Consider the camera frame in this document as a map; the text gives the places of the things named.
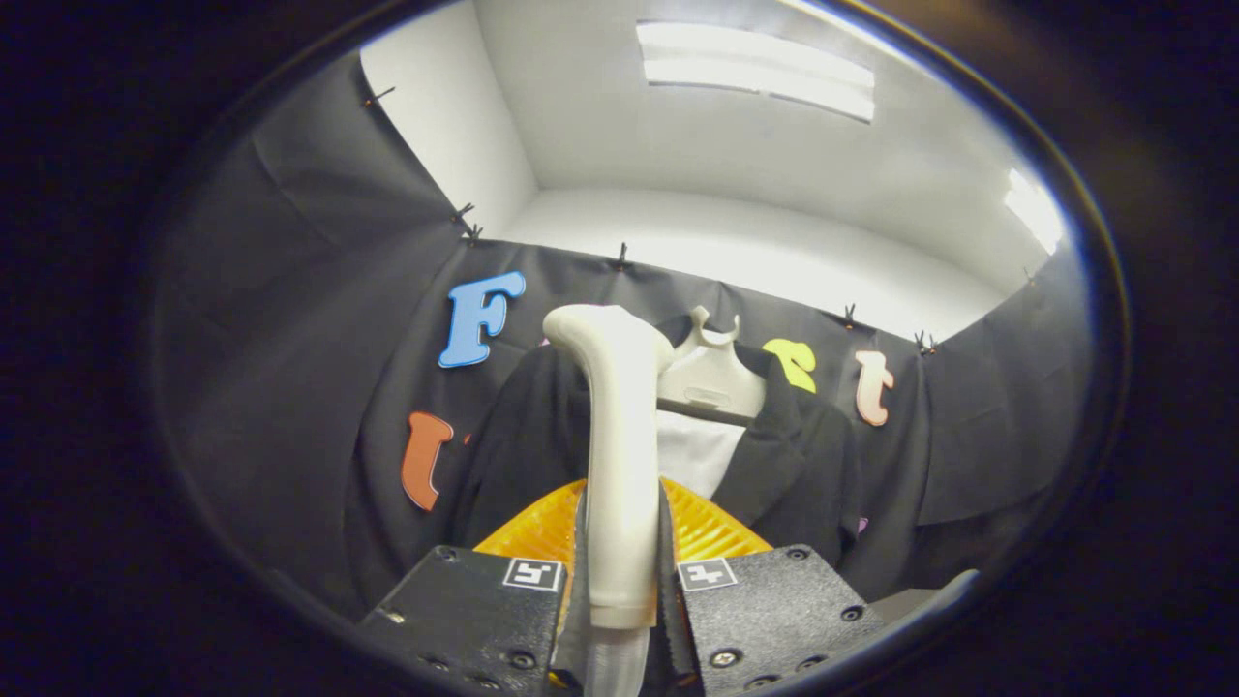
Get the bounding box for black backdrop cloth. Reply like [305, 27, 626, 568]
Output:
[150, 48, 1090, 621]

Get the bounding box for small ceiling light panel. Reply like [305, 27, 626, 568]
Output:
[1004, 169, 1066, 255]

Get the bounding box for long ceiling light panel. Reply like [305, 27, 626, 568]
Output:
[636, 21, 877, 124]

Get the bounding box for white plastic hanger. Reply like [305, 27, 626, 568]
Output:
[656, 306, 768, 427]

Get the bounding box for black suit jacket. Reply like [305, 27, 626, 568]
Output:
[450, 315, 862, 567]

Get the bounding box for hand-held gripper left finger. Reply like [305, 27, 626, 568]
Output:
[358, 479, 589, 697]

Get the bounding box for white garment steamer wand with hose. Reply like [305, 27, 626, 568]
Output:
[542, 304, 676, 697]

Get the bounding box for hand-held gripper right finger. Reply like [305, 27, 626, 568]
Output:
[658, 477, 887, 697]

